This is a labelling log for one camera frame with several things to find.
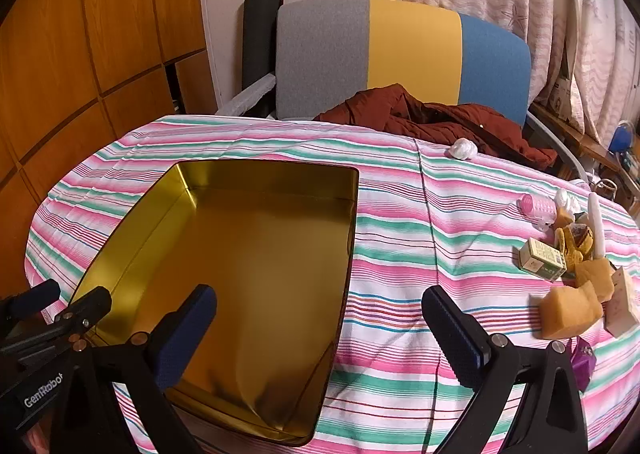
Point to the large tan sponge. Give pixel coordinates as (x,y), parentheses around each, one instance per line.
(570,310)

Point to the clear hair roller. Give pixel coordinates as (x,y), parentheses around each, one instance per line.
(544,225)

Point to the wooden wardrobe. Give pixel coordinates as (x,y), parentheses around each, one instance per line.
(100,34)

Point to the pink ribbed plastic container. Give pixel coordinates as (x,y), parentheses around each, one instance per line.
(537,208)

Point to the white foam wrapped bar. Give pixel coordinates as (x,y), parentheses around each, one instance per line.
(250,94)

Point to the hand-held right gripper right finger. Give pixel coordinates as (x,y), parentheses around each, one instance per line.
(454,336)

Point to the grey yellow blue chair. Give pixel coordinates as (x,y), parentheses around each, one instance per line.
(415,49)

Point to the small tan sponge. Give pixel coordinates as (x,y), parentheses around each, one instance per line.
(595,279)

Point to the pink green striped tablecloth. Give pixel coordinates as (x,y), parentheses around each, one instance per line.
(400,234)

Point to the wooden bench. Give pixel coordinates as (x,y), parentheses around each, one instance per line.
(565,126)

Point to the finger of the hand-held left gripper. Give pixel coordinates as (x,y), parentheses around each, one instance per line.
(36,297)
(87,308)

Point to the red-brown padded jacket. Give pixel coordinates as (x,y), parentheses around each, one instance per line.
(400,109)

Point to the gold tin box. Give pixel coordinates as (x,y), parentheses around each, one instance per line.
(250,259)

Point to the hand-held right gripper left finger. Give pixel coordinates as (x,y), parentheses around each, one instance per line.
(185,336)

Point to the purple snack packet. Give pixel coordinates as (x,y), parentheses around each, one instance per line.
(582,364)

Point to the small green carton box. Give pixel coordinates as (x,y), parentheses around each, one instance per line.
(540,256)

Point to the yellow snack packet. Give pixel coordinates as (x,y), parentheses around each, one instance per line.
(575,240)

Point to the cardboard box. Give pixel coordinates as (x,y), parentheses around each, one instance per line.
(562,89)

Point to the black rolled mat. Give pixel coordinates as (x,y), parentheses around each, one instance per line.
(257,34)

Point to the blue rounded plastic item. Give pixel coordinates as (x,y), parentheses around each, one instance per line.
(622,136)

